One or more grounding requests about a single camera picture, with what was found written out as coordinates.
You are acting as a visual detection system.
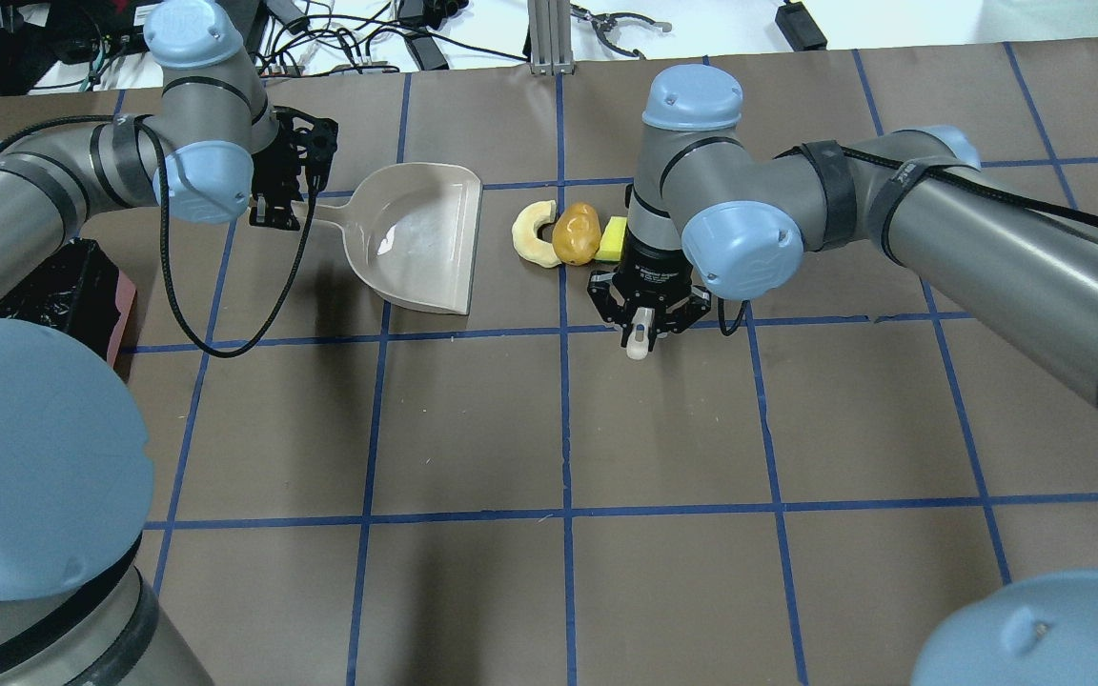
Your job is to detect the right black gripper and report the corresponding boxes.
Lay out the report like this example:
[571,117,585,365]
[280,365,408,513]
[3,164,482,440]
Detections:
[587,240,713,349]

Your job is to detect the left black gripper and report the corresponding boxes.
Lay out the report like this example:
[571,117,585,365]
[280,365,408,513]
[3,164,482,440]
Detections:
[248,106,339,232]

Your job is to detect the beige hand brush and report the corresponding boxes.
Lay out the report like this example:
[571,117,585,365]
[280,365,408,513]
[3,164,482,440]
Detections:
[623,185,656,361]

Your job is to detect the beige plastic dustpan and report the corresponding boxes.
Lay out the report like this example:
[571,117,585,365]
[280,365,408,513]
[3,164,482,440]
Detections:
[293,162,482,315]

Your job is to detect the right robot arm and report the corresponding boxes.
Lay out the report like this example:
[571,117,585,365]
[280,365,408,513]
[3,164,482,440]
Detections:
[589,64,1098,685]

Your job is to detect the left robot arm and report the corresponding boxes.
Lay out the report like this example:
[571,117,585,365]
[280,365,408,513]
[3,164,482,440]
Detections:
[0,1,336,685]

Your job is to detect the pink bin with black bag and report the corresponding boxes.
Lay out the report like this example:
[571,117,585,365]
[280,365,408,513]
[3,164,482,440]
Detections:
[0,238,138,366]

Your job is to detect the yellow sponge piece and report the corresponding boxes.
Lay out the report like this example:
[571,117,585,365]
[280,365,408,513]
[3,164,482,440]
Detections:
[594,214,628,265]

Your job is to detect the brown potato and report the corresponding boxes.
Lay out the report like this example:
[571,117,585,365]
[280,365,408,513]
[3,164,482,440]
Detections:
[550,201,604,266]

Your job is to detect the pale curved peel piece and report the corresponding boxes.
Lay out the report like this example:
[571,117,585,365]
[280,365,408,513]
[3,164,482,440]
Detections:
[511,200,562,269]

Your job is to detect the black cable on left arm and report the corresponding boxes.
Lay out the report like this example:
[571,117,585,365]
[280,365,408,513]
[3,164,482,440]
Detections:
[0,114,321,360]

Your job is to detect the aluminium frame post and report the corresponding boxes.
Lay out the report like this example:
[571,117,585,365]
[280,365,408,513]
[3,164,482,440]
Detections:
[526,0,576,75]

